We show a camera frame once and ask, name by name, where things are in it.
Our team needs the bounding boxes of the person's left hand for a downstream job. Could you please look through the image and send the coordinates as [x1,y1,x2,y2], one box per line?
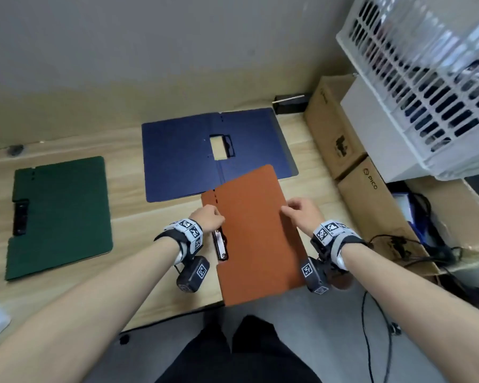
[188,204,226,234]

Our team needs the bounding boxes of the person's right hand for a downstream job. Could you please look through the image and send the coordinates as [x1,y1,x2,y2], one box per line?
[280,197,326,235]

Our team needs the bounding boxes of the orange folder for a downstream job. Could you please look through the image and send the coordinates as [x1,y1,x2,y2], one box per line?
[201,164,309,307]

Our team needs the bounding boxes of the person's right forearm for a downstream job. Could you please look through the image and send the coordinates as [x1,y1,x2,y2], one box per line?
[338,242,479,383]

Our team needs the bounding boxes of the person's left forearm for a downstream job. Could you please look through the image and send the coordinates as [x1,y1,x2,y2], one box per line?
[0,237,181,383]

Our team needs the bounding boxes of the silver folder clip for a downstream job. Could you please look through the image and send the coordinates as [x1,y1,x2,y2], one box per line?
[212,229,229,262]

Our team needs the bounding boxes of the left wristband with markers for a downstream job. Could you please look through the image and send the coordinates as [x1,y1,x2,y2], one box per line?
[154,219,204,265]

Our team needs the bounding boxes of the wristband with markers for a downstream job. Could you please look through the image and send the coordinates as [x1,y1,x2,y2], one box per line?
[154,219,204,265]
[310,219,370,272]

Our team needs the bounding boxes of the right wristband with markers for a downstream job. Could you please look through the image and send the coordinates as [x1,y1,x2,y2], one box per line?
[310,219,370,272]

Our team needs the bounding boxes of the dark blue open folder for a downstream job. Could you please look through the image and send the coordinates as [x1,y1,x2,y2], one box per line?
[141,107,299,203]

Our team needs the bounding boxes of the long brown cardboard box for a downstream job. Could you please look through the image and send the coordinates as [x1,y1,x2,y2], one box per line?
[337,156,442,278]

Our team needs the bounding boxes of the small black box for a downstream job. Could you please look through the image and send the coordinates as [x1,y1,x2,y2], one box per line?
[272,93,313,115]

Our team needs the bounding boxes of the blue item in box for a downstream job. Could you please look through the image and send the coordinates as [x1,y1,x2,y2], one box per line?
[390,192,424,240]

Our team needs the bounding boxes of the white box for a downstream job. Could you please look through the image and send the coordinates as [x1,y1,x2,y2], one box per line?
[340,77,430,183]

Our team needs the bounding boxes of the person's black trousers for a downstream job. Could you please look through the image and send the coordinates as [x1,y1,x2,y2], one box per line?
[155,315,324,383]

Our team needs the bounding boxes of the dark green folder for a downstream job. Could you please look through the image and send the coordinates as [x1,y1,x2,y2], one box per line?
[5,156,114,281]

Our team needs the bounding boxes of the large open cardboard box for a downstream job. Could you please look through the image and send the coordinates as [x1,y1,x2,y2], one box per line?
[406,175,479,272]

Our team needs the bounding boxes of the white plastic basket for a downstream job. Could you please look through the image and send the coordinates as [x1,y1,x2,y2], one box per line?
[336,0,479,181]

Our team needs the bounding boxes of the black clip of green folder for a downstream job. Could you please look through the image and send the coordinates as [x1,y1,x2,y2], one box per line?
[13,199,30,236]

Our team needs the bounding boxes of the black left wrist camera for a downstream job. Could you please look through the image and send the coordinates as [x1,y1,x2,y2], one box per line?
[176,256,211,294]

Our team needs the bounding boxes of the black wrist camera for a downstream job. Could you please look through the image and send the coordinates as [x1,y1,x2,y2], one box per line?
[301,257,332,295]
[176,256,211,294]

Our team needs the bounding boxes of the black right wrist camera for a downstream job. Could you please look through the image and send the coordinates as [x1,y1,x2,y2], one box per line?
[301,257,332,295]

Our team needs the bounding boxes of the thin black floor cable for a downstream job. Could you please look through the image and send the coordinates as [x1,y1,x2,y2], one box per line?
[361,290,402,383]

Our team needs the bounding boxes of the black cable bundle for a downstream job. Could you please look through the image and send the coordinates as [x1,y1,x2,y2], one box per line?
[366,193,464,269]

